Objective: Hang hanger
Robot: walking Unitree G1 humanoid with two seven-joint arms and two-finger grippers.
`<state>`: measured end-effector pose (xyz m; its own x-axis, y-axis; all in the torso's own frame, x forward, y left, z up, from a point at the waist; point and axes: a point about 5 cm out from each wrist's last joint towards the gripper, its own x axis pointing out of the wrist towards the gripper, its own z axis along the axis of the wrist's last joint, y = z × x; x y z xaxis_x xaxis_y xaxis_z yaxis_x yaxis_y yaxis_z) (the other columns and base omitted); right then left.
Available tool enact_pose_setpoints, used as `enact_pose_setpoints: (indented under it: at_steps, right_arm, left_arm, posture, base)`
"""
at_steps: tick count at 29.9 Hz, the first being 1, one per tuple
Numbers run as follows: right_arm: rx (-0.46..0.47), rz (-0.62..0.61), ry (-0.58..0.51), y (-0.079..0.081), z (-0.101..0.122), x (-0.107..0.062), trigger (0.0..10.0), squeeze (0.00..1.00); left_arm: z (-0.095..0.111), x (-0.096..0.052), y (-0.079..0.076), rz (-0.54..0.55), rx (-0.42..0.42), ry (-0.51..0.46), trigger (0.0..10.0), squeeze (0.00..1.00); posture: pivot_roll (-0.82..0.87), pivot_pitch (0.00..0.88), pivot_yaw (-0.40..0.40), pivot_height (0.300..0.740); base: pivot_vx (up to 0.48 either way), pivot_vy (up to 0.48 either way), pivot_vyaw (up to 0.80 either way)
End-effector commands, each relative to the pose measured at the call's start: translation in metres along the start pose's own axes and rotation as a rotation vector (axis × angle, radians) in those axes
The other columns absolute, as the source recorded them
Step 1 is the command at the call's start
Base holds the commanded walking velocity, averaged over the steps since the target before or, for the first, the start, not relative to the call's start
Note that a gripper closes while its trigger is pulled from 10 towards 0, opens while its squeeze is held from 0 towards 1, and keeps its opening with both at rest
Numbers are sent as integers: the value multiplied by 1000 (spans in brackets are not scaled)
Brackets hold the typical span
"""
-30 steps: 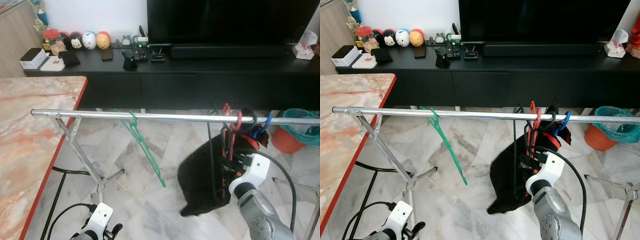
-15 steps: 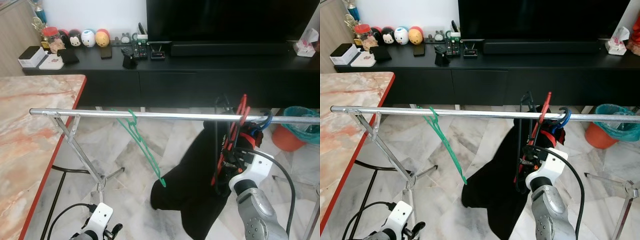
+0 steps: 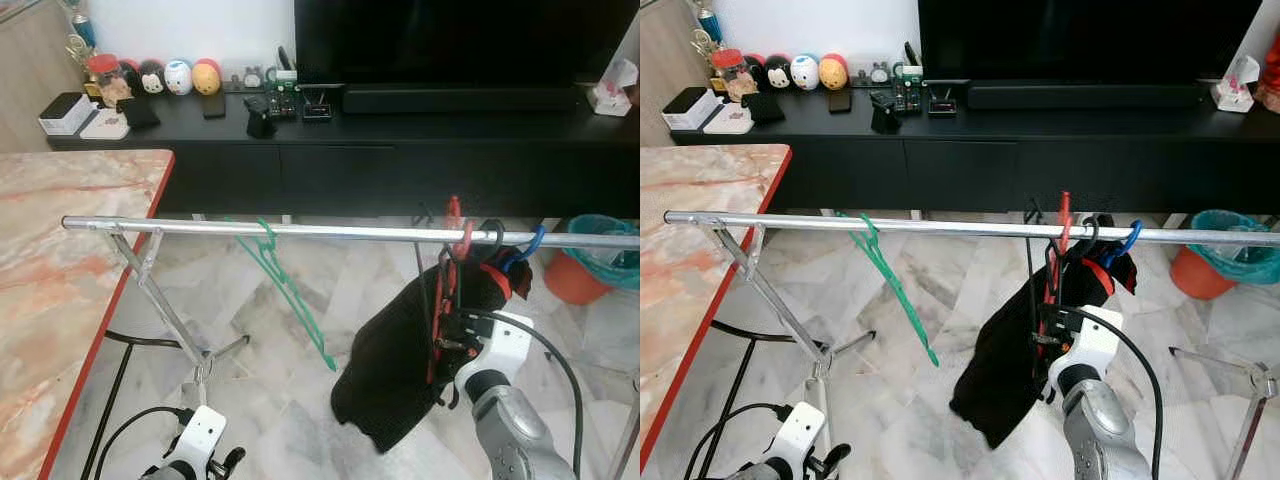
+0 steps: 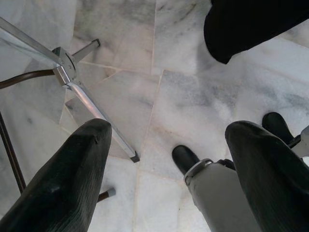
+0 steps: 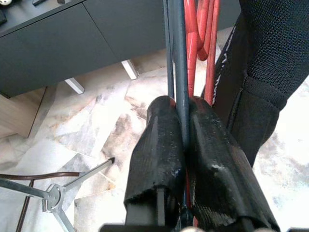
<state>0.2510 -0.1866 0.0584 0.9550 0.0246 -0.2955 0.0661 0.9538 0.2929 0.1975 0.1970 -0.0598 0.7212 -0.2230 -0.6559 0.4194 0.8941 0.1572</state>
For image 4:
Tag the black right robot foot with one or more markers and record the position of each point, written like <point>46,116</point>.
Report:
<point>275,125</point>

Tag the black left robot foot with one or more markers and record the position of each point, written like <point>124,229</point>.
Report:
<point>184,157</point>

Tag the marble top folding table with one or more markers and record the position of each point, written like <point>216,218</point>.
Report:
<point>36,73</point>

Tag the black robot foot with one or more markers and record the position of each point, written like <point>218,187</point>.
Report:
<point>184,157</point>
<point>275,125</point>

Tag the black t-shirt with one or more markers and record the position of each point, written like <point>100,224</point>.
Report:
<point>241,29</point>

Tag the grey right robot leg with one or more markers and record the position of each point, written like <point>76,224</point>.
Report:
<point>304,142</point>

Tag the silver metal clothes rack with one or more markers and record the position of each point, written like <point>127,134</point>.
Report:
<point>65,60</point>

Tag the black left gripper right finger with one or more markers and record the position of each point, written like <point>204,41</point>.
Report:
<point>270,183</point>

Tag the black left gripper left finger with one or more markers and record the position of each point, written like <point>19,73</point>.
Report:
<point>60,188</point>

